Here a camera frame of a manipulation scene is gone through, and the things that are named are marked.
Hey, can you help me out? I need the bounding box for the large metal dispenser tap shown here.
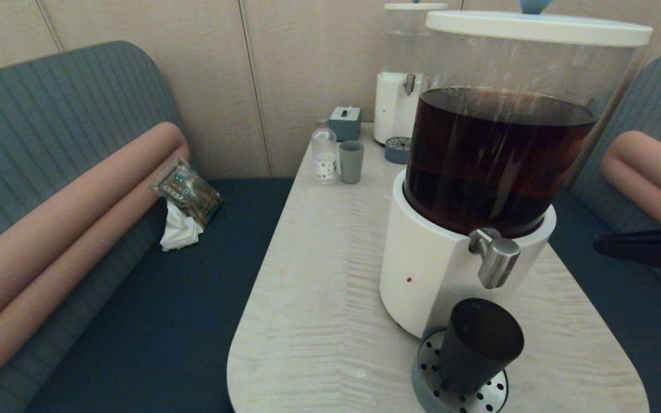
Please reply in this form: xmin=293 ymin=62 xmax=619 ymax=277
xmin=468 ymin=228 xmax=522 ymax=290

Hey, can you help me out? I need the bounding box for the dark brown plastic cup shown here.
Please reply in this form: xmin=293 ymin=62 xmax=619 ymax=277
xmin=437 ymin=297 xmax=525 ymax=395

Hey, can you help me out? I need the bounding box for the large dispenser with dark tea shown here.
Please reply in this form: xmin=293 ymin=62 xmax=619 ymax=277
xmin=379 ymin=24 xmax=636 ymax=339

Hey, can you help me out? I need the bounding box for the grey-blue cup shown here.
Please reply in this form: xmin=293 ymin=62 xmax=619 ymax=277
xmin=339 ymin=140 xmax=364 ymax=184

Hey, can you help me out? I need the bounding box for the round metal drip tray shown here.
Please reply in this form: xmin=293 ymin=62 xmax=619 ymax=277
xmin=411 ymin=327 xmax=509 ymax=413

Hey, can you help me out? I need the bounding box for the large white dispenser lid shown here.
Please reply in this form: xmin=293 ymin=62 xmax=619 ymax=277
xmin=425 ymin=0 xmax=654 ymax=47

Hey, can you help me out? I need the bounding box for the small blue perforated drip tray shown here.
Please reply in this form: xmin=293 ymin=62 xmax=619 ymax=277
xmin=384 ymin=136 xmax=414 ymax=165

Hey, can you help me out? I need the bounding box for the small white clear dispenser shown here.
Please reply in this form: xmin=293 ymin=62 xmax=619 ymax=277
xmin=373 ymin=8 xmax=446 ymax=145

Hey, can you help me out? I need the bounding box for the grey-blue square box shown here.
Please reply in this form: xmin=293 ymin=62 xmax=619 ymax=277
xmin=329 ymin=106 xmax=362 ymax=142

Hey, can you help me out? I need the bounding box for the small white dispenser lid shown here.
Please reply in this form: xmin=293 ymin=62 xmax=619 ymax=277
xmin=383 ymin=0 xmax=448 ymax=11

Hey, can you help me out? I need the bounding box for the clear plastic bottle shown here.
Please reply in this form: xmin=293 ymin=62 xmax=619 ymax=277
xmin=312 ymin=118 xmax=339 ymax=185

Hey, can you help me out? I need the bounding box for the green snack packet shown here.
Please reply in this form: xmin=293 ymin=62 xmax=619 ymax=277
xmin=151 ymin=158 xmax=223 ymax=227

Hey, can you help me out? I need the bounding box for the crumpled white tissue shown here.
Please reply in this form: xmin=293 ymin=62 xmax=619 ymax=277
xmin=160 ymin=201 xmax=204 ymax=252

